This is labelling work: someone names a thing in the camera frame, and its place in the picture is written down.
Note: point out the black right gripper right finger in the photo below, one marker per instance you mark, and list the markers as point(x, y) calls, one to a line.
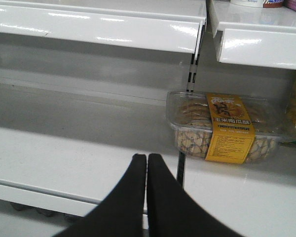
point(172, 212)

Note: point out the clear cookie box yellow label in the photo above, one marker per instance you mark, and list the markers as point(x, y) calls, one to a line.
point(226, 128)

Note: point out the blue cookie cup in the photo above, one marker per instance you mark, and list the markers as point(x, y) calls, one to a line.
point(259, 3)

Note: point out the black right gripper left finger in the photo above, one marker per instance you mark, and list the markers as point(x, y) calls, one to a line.
point(120, 214)

